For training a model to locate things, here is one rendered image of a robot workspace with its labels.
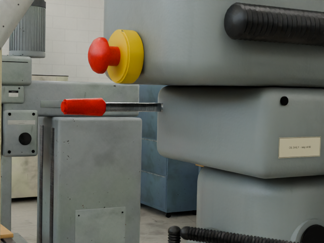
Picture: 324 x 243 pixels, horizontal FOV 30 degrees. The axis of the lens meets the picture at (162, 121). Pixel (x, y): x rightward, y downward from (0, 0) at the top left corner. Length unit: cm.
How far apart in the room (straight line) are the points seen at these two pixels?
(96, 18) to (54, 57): 102
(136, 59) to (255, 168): 17
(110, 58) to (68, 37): 966
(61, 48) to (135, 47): 961
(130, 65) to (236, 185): 20
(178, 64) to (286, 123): 14
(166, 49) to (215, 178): 22
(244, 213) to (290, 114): 14
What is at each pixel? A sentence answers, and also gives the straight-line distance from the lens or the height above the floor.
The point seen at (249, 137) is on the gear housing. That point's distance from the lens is 66.
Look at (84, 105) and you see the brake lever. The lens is 76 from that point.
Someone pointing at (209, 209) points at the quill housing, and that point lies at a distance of 79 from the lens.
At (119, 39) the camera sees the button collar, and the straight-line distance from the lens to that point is 67.
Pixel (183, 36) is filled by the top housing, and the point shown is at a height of 178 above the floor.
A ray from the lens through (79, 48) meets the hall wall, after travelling 1038.
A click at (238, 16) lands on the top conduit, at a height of 179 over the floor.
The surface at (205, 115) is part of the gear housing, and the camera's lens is 73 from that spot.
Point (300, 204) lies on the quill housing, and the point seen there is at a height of 160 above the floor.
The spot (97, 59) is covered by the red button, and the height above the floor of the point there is 176.
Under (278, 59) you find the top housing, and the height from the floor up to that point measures 176.
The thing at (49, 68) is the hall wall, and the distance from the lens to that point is 1018.
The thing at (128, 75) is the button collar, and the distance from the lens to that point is 66.
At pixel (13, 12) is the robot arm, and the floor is 185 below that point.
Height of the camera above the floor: 172
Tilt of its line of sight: 3 degrees down
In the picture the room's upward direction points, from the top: 1 degrees clockwise
